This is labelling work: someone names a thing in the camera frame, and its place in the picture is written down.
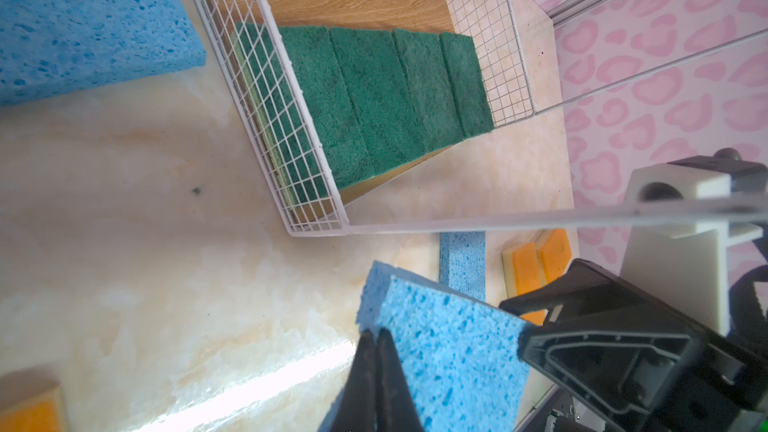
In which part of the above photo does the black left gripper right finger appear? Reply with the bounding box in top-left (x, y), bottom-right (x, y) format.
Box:
top-left (376, 328), bottom-right (424, 432)

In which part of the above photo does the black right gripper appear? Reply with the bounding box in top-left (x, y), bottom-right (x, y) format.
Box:
top-left (499, 259), bottom-right (767, 431)

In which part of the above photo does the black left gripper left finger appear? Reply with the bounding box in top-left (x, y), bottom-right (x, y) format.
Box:
top-left (330, 331), bottom-right (377, 432)

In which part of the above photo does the blue sponge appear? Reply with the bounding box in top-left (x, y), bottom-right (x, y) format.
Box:
top-left (1, 0), bottom-right (206, 106)
top-left (356, 262), bottom-right (530, 431)
top-left (439, 231), bottom-right (486, 301)

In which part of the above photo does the orange sponge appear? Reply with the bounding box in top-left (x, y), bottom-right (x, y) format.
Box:
top-left (502, 242), bottom-right (546, 298)
top-left (1, 366), bottom-right (70, 431)
top-left (535, 228), bottom-right (573, 284)

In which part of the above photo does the orange sponge lower left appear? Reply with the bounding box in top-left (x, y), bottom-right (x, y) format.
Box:
top-left (1, 366), bottom-right (70, 431)

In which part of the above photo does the white wire wooden shelf rack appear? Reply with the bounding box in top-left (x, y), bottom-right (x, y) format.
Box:
top-left (194, 0), bottom-right (767, 237)

